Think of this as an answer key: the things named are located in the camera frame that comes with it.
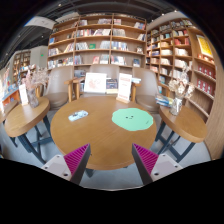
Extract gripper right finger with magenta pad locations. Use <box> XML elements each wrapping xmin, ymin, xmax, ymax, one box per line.
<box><xmin>132</xmin><ymin>143</ymin><xmax>182</xmax><ymax>185</ymax></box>

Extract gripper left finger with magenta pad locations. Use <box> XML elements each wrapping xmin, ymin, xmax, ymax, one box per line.
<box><xmin>42</xmin><ymin>144</ymin><xmax>91</xmax><ymax>185</ymax></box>

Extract green mouse pad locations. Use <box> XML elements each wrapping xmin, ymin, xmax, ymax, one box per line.
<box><xmin>112</xmin><ymin>108</ymin><xmax>153</xmax><ymax>131</ymax></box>

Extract round wooden centre table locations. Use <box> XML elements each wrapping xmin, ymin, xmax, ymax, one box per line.
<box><xmin>50</xmin><ymin>96</ymin><xmax>157</xmax><ymax>170</ymax></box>

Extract round wooden table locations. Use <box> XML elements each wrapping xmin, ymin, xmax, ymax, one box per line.
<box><xmin>5</xmin><ymin>97</ymin><xmax>52</xmax><ymax>164</ymax></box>
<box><xmin>50</xmin><ymin>96</ymin><xmax>157</xmax><ymax>170</ymax></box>
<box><xmin>155</xmin><ymin>106</ymin><xmax>207</xmax><ymax>162</ymax></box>

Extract round wooden right side table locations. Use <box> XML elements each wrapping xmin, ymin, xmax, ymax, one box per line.
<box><xmin>155</xmin><ymin>106</ymin><xmax>207</xmax><ymax>162</ymax></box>

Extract stack of books on chair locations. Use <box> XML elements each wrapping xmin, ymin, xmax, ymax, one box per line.
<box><xmin>155</xmin><ymin>94</ymin><xmax>173</xmax><ymax>107</ymax></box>

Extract beige armchair right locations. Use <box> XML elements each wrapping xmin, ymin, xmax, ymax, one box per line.
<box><xmin>132</xmin><ymin>67</ymin><xmax>159</xmax><ymax>113</ymax></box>

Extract round wooden left side table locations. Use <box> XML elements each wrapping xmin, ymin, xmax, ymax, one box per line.
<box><xmin>5</xmin><ymin>97</ymin><xmax>52</xmax><ymax>164</ymax></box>

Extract beige armchair left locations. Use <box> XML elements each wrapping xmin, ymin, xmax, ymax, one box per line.
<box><xmin>45</xmin><ymin>66</ymin><xmax>74</xmax><ymax>110</ymax></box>

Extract glass vase with dried flowers right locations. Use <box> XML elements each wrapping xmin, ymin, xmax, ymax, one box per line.
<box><xmin>168</xmin><ymin>66</ymin><xmax>195</xmax><ymax>116</ymax></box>

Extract white display sign board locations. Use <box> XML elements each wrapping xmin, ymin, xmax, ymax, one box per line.
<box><xmin>84</xmin><ymin>72</ymin><xmax>107</xmax><ymax>93</ymax></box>

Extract red and white standing sign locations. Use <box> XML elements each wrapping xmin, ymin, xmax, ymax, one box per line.
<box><xmin>116</xmin><ymin>73</ymin><xmax>132</xmax><ymax>103</ymax></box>

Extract dark book display stand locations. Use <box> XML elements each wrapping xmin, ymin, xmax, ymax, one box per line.
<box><xmin>106</xmin><ymin>79</ymin><xmax>118</xmax><ymax>94</ymax></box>

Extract small white table sign left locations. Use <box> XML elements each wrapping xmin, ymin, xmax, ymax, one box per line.
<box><xmin>19</xmin><ymin>84</ymin><xmax>29</xmax><ymax>106</ymax></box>

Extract vase with dried flowers left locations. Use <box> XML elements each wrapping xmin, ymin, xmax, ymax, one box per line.
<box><xmin>22</xmin><ymin>67</ymin><xmax>48</xmax><ymax>108</ymax></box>

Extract distant wooden bookshelf left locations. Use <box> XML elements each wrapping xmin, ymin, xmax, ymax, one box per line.
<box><xmin>13</xmin><ymin>50</ymin><xmax>35</xmax><ymax>83</ymax></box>

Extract wooden bookshelf right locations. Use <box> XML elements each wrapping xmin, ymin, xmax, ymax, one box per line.
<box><xmin>146</xmin><ymin>16</ymin><xmax>224</xmax><ymax>159</ymax></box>

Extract large wooden bookshelf centre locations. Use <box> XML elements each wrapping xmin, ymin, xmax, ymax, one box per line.
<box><xmin>47</xmin><ymin>13</ymin><xmax>147</xmax><ymax>71</ymax></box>

